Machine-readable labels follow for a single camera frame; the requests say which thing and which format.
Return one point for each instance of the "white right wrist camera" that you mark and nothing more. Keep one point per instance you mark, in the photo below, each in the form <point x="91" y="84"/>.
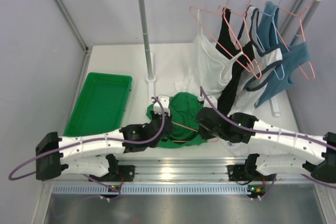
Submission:
<point x="208" y="103"/>

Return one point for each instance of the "teal tank top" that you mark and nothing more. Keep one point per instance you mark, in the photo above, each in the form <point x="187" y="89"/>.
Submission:
<point x="293" y="56"/>

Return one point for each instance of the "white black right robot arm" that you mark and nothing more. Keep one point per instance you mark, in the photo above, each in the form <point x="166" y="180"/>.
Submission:
<point x="272" y="150"/>

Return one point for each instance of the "green tank top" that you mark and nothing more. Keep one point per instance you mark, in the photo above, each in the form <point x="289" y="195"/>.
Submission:
<point x="184" y="108"/>

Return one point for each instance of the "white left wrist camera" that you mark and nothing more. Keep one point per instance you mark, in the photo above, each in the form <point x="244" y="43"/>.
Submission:
<point x="162" y="105"/>

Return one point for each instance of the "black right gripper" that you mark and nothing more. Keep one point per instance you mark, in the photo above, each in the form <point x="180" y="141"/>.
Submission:
<point x="204" y="134"/>

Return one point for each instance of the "white navy-trimmed tank top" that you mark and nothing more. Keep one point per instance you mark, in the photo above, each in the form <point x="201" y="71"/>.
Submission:
<point x="249" y="88"/>

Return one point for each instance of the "white rack left foot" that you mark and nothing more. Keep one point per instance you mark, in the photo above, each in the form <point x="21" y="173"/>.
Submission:
<point x="151" y="85"/>

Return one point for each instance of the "aluminium mounting rail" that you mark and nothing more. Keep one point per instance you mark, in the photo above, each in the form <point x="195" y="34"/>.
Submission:
<point x="180" y="170"/>

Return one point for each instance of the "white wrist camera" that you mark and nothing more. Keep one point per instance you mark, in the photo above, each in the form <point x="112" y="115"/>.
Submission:
<point x="208" y="103"/>
<point x="162" y="105"/>

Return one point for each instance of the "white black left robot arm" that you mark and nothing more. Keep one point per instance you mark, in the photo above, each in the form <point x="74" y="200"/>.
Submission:
<point x="95" y="154"/>

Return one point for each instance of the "white rack foot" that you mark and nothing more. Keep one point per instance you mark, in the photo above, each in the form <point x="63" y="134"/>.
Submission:
<point x="274" y="105"/>
<point x="151" y="85"/>

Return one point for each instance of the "perforated grey cable duct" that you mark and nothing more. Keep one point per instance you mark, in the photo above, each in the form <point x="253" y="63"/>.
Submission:
<point x="157" y="189"/>

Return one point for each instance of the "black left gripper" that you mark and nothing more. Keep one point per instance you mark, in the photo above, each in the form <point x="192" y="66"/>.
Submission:
<point x="156" y="116"/>

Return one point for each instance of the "green plastic tray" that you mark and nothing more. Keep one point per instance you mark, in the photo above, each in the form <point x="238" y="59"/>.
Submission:
<point x="100" y="106"/>

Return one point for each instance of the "white camisole top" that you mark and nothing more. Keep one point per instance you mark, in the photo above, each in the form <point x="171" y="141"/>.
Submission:
<point x="209" y="68"/>

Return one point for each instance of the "pink hanger with camisole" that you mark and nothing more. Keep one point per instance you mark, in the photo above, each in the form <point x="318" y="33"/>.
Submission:
<point x="221" y="12"/>

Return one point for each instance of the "black tank top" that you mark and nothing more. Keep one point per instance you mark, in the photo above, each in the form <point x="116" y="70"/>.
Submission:
<point x="227" y="97"/>

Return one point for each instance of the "white rack right foot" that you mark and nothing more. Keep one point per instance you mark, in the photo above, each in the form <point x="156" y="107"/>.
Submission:
<point x="274" y="105"/>

